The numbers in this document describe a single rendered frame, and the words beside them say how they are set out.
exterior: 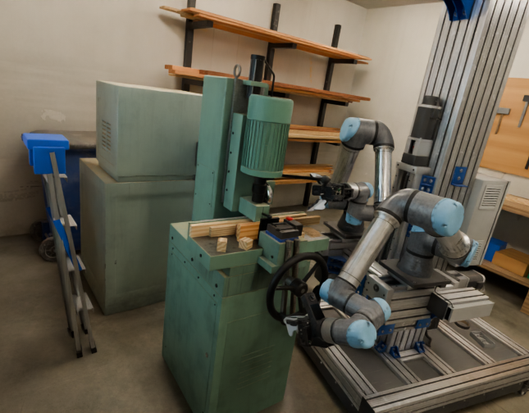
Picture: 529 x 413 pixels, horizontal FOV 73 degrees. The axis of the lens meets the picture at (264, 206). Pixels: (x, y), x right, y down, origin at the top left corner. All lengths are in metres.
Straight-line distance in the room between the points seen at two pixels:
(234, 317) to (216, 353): 0.17
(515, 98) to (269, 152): 3.35
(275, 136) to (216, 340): 0.85
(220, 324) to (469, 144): 1.38
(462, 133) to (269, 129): 0.91
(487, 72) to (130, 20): 2.83
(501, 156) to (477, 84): 2.56
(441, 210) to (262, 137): 0.67
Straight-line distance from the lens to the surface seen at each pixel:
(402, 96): 4.98
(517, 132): 4.38
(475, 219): 2.08
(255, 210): 1.49
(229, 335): 1.57
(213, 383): 1.70
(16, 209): 3.72
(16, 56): 3.51
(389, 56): 5.19
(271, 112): 1.39
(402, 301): 1.73
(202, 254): 1.37
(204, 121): 1.72
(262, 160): 1.41
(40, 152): 1.83
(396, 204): 1.28
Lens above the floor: 1.49
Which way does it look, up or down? 18 degrees down
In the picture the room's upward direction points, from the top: 8 degrees clockwise
